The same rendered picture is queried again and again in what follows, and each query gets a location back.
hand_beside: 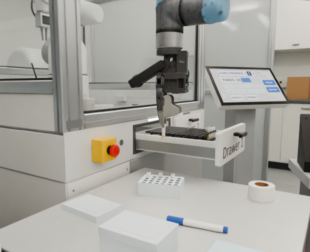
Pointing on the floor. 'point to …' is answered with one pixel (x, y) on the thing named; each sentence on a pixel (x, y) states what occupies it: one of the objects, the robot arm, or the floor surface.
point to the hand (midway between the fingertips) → (161, 122)
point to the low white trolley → (119, 197)
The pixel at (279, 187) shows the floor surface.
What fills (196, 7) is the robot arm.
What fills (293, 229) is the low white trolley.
